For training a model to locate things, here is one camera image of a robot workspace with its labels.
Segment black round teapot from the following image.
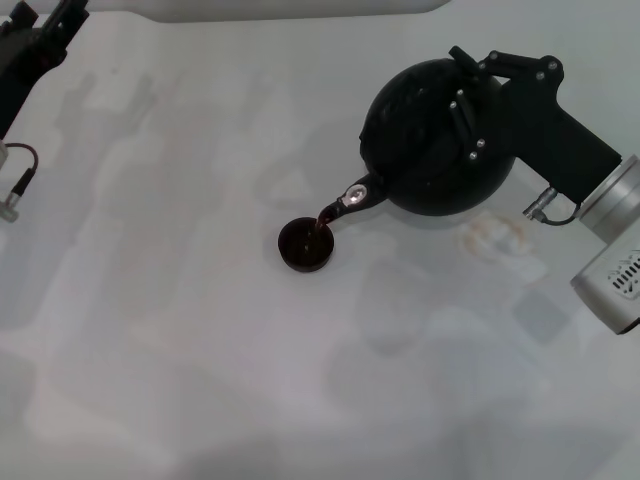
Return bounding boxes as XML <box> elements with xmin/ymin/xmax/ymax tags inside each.
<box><xmin>318</xmin><ymin>56</ymin><xmax>516</xmax><ymax>230</ymax></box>

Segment dark left arm cable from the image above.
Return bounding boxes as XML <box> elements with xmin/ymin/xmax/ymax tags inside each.
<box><xmin>0</xmin><ymin>143</ymin><xmax>41</xmax><ymax>222</ymax></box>

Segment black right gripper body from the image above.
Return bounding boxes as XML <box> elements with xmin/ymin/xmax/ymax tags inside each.
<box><xmin>499</xmin><ymin>74</ymin><xmax>624</xmax><ymax>204</ymax></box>

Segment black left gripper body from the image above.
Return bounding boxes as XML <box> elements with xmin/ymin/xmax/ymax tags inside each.
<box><xmin>0</xmin><ymin>28</ymin><xmax>69</xmax><ymax>145</ymax></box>

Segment dark round teacup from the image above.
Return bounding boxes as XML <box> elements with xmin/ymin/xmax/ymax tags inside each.
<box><xmin>277</xmin><ymin>215</ymin><xmax>336</xmax><ymax>274</ymax></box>

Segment dark right arm cable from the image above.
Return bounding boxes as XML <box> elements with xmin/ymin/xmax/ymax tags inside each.
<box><xmin>521</xmin><ymin>185</ymin><xmax>582</xmax><ymax>225</ymax></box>

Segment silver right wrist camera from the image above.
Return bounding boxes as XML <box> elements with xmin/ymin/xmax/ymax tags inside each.
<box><xmin>569</xmin><ymin>243</ymin><xmax>640</xmax><ymax>337</ymax></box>

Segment dark arm cable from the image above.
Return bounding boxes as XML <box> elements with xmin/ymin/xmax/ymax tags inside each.
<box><xmin>521</xmin><ymin>185</ymin><xmax>582</xmax><ymax>225</ymax></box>
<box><xmin>0</xmin><ymin>143</ymin><xmax>41</xmax><ymax>222</ymax></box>

